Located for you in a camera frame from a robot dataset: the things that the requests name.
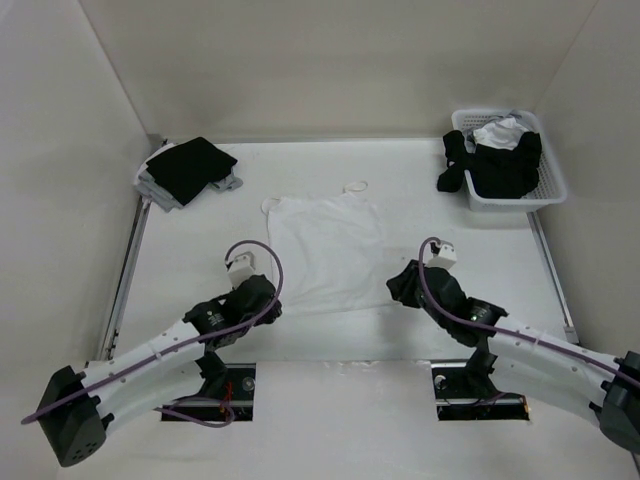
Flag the white tank top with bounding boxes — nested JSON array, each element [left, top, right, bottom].
[[261, 180, 392, 316]]

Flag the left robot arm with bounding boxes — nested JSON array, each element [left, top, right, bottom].
[[35, 275, 282, 468]]

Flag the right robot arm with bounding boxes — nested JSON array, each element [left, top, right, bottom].
[[386, 260, 639, 453]]

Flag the black tank top hanging out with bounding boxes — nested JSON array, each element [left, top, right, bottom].
[[436, 130, 472, 193]]

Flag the folded black tank top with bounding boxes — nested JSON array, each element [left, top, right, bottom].
[[143, 137, 238, 207]]

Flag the folded grey tank tops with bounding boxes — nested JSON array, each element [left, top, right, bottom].
[[133, 142, 243, 212]]

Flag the black garments in basket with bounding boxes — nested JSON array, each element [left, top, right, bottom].
[[470, 132, 542, 199]]

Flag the white plastic laundry basket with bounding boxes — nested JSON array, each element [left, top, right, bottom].
[[451, 108, 568, 213]]

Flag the white garment in basket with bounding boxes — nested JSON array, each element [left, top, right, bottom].
[[472, 117, 529, 150]]

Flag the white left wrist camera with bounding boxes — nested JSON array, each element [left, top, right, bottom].
[[226, 252, 256, 289]]

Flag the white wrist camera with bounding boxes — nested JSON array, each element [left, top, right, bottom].
[[427, 241, 457, 271], [226, 252, 256, 289]]

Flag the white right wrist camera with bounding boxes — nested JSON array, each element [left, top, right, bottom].
[[427, 241, 457, 271]]

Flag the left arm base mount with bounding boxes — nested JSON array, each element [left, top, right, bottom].
[[158, 353, 257, 428]]

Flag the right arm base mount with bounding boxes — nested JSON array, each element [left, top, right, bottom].
[[431, 351, 530, 421]]

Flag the right metal table rail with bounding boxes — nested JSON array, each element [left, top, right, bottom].
[[527, 212, 581, 346]]

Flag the metal table rail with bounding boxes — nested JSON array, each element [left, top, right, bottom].
[[527, 212, 581, 346], [93, 190, 151, 361]]

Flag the left metal table rail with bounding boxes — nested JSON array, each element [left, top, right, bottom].
[[93, 190, 151, 361]]

